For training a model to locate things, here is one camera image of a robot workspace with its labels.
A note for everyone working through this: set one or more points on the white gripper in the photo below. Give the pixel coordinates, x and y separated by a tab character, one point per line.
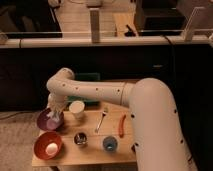
56	103

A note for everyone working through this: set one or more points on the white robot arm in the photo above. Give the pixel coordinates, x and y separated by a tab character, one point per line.
158	138

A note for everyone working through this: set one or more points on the purple bowl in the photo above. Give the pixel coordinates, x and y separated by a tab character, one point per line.
45	123

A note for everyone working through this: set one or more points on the red bowl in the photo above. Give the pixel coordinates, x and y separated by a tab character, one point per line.
43	141

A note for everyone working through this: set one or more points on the white paper cup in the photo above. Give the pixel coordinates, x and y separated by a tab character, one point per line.
77	109

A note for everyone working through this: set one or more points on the green box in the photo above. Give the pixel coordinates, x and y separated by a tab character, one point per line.
91	77

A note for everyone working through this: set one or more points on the small metal cup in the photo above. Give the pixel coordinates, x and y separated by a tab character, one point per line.
80	139

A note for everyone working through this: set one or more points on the white egg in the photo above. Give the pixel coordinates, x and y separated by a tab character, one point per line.
51	149

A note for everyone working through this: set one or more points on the wooden table top board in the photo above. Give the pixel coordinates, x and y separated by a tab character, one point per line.
116	123

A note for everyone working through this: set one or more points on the blue cup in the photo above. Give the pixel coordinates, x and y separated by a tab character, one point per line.
110	143

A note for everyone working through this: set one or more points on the white upright post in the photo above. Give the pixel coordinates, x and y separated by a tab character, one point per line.
95	26

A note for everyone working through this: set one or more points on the white partition rail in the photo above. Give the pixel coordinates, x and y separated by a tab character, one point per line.
104	41

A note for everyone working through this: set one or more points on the slanted white bracket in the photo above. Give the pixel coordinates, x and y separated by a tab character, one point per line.
192	23

